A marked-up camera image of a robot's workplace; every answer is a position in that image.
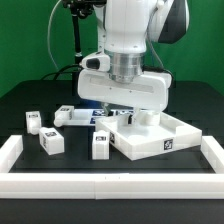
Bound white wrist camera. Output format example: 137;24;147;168
81;52;110;72

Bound black camera stand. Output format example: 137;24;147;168
62;0;107;81

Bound white square tabletop part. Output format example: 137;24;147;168
95;110;202;161

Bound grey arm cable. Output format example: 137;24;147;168
46;0;64;73

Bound white U-shaped fence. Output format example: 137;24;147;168
0;135;224;199

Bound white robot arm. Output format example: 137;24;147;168
78;0;189;115

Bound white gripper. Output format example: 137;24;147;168
78;69;172;125

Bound white marker sheet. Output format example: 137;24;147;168
64;109;133;126

